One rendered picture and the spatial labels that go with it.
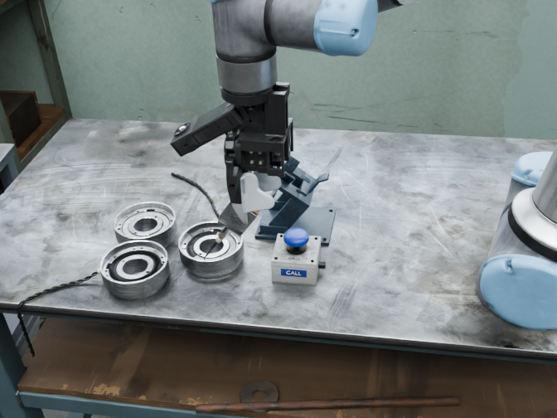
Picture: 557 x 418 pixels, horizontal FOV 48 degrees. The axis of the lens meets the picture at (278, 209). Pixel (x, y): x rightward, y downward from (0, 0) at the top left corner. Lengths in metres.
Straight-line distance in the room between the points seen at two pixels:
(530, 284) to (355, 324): 0.29
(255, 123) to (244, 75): 0.08
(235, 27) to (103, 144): 0.72
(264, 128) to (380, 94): 1.82
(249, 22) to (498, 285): 0.41
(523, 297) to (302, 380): 0.54
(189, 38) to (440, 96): 1.03
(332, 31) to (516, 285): 0.35
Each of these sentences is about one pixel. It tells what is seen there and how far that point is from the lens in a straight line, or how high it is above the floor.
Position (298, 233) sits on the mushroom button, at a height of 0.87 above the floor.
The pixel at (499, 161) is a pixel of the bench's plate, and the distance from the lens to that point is 1.34.
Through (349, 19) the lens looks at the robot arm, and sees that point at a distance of 0.70.
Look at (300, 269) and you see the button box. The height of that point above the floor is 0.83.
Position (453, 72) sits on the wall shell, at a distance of 2.59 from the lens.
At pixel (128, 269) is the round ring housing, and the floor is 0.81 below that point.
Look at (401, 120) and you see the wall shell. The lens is 2.67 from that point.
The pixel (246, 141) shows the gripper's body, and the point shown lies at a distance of 0.82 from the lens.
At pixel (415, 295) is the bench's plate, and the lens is 0.99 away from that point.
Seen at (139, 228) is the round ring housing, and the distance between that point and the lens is 1.12.
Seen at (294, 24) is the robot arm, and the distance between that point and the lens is 0.72.
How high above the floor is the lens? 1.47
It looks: 36 degrees down
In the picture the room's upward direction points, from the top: 2 degrees counter-clockwise
